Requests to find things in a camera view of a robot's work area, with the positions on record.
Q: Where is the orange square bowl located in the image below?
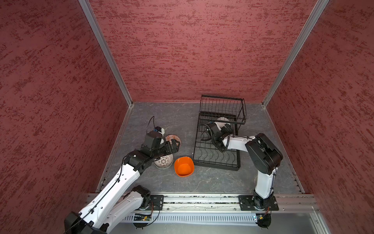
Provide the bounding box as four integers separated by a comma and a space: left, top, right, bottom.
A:
174, 157, 195, 177

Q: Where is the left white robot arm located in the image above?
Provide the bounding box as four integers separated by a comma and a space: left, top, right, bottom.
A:
64, 139, 180, 234

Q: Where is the red patterned bowl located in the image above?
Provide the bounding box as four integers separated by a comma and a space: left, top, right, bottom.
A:
166, 135, 182, 146

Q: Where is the white lattice patterned bowl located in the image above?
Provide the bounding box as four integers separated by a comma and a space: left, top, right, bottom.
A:
153, 154, 174, 170

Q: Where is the right corner aluminium profile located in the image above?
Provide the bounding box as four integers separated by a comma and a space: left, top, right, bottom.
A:
262, 0, 329, 109

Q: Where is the corner aluminium profile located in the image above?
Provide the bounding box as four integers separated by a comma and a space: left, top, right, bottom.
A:
262, 0, 329, 109
79, 0, 133, 108

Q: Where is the left corner aluminium profile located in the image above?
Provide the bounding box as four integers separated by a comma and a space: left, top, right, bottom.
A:
79, 0, 133, 108

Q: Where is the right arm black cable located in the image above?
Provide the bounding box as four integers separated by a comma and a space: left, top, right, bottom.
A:
197, 122, 231, 153

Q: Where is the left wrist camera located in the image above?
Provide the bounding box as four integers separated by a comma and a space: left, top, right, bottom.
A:
142, 127, 166, 150

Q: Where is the black wire dish rack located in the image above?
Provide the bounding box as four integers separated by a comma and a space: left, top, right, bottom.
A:
192, 95, 246, 171

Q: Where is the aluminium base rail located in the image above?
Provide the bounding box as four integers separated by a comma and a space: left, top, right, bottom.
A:
152, 193, 320, 213

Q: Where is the perforated cable duct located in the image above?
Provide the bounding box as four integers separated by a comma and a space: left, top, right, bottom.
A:
122, 213, 257, 225

